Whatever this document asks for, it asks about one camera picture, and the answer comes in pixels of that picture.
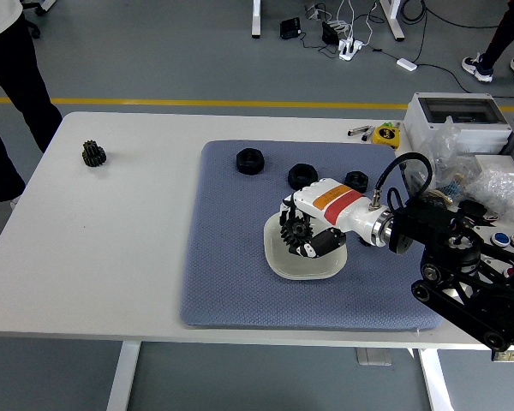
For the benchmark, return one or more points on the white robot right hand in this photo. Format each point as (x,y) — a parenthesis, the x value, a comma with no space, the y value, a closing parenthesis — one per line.
(338,205)

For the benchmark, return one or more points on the large black gear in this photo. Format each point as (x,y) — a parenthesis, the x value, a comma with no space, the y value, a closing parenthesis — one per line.
(297,232)

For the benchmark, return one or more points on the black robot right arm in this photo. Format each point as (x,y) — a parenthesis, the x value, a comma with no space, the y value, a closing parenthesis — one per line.
(462,274)

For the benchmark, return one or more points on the small black hex nut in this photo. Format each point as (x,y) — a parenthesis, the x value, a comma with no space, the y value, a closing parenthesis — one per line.
(356,179)

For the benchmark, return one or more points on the medium black hex nut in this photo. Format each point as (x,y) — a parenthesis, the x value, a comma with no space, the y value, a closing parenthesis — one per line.
(300,173)

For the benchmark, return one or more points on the large black hex nut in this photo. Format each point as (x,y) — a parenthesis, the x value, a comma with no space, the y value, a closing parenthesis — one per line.
(249,162)

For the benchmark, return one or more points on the white push-button control box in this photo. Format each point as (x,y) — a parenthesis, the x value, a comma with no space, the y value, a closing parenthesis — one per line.
(510,233)

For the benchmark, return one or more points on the black power adapter box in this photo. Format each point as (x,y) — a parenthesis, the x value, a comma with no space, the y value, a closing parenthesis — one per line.
(290,28)

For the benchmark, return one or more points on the white square shallow dish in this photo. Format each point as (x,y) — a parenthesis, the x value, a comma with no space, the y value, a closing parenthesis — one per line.
(325,266)

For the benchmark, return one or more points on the black marker pen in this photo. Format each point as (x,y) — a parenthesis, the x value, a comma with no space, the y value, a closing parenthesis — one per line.
(367,135)

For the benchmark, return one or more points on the silver marker pen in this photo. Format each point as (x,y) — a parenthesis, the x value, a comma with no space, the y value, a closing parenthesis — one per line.
(357,130)

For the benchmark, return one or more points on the yellow tape measure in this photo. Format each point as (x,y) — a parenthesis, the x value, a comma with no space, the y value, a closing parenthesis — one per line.
(385,135)

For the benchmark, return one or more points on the blue-grey textured mat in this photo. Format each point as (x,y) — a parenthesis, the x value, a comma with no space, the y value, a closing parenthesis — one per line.
(222,257)

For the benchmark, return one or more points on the grey under-table control panel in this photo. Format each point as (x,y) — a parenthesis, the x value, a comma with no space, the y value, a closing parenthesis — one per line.
(372,356)

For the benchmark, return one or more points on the white power adapter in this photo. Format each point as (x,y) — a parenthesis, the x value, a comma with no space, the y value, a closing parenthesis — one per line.
(406,64)

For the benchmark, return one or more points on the white power strip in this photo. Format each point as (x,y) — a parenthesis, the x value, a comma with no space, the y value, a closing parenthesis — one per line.
(350,48)

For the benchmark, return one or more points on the white carton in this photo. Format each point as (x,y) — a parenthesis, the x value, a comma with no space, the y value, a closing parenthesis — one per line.
(497,162)

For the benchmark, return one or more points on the bubble wrap bag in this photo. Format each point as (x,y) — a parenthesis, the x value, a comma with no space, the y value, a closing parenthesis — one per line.
(503,192)

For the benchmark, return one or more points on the black charger block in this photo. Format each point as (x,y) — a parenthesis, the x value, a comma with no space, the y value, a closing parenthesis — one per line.
(330,32)

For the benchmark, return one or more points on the white background desk leg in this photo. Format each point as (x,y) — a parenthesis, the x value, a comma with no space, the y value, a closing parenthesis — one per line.
(392,17)
(257,17)

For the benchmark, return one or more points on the white table leg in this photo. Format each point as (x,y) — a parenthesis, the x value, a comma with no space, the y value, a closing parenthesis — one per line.
(434,381)
(122,377)

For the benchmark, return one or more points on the under-table label sticker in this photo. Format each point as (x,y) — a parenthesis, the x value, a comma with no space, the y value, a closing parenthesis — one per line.
(512,355)

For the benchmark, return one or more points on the person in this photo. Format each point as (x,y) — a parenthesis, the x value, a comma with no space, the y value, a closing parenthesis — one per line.
(505,30)
(8,85)

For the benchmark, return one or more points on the black double-step gear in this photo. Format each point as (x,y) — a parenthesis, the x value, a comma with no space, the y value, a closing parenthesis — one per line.
(94,155)

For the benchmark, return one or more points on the black office chair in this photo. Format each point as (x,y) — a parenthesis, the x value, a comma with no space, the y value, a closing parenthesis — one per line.
(38,5)

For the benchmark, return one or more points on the grey electrical enclosure box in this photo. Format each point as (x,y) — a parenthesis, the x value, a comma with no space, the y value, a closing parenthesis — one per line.
(458,109)

